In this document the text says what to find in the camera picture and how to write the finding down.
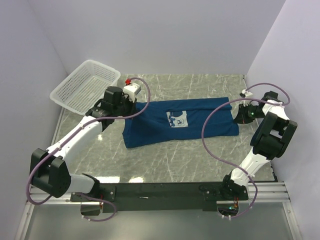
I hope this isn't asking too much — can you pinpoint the blue mickey mouse t-shirt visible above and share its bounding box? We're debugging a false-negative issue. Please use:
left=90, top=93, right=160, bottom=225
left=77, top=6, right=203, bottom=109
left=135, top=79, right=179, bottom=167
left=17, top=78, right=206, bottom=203
left=122, top=97, right=239, bottom=149

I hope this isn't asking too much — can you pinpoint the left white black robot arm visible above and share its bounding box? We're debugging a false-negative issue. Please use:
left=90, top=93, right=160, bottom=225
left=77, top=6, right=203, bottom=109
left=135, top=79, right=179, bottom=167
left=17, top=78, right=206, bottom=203
left=30, top=83, right=141, bottom=201

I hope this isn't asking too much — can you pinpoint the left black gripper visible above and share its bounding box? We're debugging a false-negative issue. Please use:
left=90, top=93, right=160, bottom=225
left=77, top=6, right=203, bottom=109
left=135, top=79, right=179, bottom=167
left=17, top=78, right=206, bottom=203
left=113, top=93, right=137, bottom=120

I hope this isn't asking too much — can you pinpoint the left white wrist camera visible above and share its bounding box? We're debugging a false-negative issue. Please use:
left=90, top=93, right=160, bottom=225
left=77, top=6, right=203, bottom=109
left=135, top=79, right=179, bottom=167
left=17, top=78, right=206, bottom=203
left=122, top=78, right=142, bottom=103

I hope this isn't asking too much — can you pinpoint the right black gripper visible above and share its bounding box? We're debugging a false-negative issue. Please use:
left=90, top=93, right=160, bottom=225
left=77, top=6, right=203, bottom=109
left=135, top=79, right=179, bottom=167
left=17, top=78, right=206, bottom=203
left=233, top=102, right=265, bottom=125

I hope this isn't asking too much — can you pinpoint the purple cable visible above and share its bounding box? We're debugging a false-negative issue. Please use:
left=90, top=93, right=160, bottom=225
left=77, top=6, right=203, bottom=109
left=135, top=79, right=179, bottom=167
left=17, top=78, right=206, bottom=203
left=26, top=76, right=151, bottom=223
left=201, top=82, right=291, bottom=220

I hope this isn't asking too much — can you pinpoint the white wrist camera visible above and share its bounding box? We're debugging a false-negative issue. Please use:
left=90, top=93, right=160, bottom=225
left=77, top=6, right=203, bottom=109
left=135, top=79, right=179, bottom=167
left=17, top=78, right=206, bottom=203
left=122, top=78, right=142, bottom=103
left=239, top=89, right=253, bottom=98

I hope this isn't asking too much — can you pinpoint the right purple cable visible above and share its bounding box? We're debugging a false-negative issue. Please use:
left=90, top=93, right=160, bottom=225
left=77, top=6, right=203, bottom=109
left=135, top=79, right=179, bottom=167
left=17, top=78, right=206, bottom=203
left=201, top=82, right=291, bottom=220

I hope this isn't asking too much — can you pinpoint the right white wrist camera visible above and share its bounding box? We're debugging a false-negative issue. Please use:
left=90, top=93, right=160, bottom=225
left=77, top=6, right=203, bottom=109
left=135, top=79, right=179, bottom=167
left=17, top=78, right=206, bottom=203
left=239, top=89, right=253, bottom=98

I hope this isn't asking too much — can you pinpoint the white plastic mesh basket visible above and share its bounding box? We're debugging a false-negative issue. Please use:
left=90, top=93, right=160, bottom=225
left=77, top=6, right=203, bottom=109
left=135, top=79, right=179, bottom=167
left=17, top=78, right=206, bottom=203
left=49, top=60, right=121, bottom=116

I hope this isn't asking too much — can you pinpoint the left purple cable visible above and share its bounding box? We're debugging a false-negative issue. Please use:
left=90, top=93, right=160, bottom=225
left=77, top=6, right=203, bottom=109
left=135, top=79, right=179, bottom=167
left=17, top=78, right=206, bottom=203
left=26, top=76, right=151, bottom=223

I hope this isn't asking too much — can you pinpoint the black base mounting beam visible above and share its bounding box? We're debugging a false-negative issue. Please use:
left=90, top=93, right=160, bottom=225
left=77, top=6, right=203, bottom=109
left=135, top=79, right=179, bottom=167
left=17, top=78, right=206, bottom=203
left=69, top=181, right=251, bottom=216

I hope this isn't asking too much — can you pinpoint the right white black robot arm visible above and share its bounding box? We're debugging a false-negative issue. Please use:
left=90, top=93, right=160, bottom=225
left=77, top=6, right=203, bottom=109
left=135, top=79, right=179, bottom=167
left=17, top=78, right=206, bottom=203
left=219, top=91, right=298, bottom=200

